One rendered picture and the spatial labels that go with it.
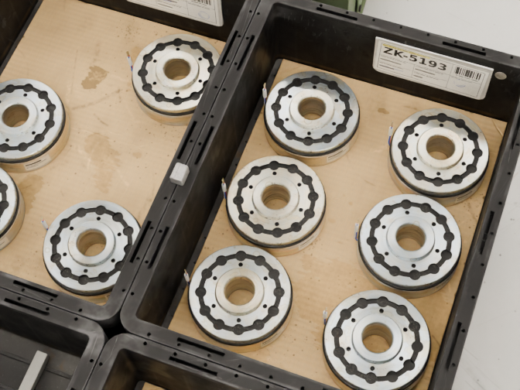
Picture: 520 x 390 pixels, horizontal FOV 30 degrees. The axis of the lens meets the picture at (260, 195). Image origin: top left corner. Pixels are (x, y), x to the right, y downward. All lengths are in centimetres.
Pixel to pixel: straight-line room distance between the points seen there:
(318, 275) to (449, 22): 46
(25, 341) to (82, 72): 32
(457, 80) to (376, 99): 10
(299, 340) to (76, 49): 43
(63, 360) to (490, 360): 47
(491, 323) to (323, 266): 23
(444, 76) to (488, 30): 28
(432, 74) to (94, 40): 39
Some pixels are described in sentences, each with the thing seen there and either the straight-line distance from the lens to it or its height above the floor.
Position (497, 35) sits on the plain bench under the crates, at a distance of 132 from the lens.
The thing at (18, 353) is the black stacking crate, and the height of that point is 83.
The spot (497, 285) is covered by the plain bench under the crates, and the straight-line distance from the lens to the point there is 115.
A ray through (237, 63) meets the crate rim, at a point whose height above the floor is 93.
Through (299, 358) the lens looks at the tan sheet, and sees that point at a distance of 97.
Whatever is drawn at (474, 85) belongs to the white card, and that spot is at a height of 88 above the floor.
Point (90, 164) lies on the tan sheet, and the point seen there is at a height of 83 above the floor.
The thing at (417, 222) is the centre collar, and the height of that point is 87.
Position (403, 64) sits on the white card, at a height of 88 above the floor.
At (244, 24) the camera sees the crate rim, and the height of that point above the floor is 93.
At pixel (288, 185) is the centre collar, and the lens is 100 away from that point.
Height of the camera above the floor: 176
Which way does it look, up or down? 64 degrees down
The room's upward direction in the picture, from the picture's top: 5 degrees counter-clockwise
